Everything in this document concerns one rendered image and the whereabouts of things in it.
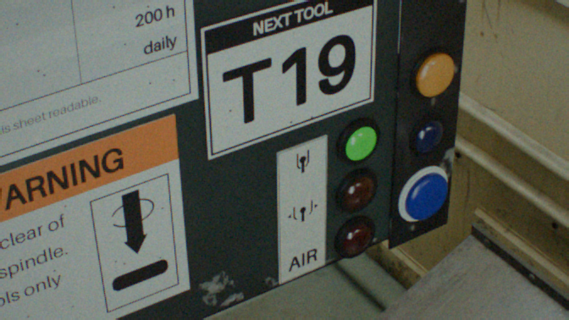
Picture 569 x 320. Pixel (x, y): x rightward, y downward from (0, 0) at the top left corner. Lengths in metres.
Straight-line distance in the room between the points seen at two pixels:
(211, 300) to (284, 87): 0.12
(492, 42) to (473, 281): 0.41
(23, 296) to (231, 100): 0.13
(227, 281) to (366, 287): 1.52
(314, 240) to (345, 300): 1.51
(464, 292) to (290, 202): 1.23
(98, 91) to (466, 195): 1.40
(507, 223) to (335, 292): 0.48
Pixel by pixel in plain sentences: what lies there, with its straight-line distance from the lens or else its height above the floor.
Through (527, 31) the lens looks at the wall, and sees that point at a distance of 1.57.
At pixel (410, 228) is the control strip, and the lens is 0.61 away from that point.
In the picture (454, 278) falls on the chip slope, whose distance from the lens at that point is 1.78.
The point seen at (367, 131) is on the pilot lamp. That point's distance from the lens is 0.54.
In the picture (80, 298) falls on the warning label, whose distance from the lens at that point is 0.51.
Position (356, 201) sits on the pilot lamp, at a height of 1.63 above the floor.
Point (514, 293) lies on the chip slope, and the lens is 1.74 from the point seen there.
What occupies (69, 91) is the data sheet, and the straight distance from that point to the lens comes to 0.45.
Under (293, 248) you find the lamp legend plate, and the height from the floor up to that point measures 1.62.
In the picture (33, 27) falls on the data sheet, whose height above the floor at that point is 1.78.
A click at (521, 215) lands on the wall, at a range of 1.72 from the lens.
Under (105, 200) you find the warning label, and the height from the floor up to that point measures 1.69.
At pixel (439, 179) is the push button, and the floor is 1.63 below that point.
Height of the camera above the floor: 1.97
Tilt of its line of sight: 34 degrees down
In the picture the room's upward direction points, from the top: 1 degrees counter-clockwise
